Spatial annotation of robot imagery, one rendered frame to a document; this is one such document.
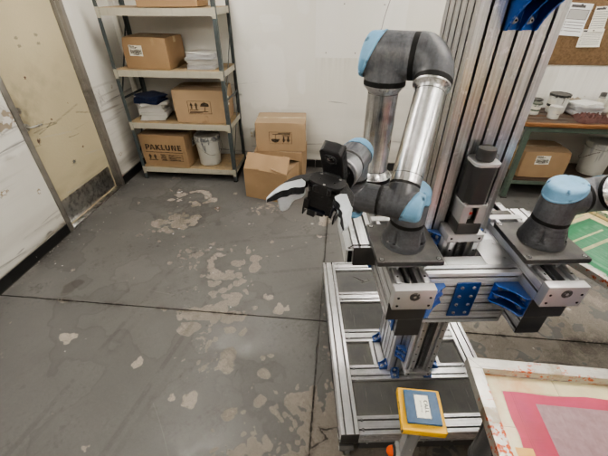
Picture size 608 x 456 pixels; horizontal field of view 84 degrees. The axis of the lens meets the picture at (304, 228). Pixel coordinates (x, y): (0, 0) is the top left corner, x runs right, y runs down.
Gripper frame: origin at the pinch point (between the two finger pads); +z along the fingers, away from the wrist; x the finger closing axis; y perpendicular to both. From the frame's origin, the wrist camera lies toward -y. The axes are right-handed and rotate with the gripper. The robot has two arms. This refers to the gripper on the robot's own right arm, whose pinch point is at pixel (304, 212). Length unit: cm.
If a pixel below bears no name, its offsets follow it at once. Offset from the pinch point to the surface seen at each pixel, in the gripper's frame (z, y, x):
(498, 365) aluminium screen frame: -39, 61, -60
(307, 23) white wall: -343, 22, 150
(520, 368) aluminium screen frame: -41, 60, -67
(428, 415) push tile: -15, 65, -43
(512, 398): -31, 64, -66
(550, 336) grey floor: -162, 150, -138
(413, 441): -15, 84, -44
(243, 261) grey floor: -140, 183, 99
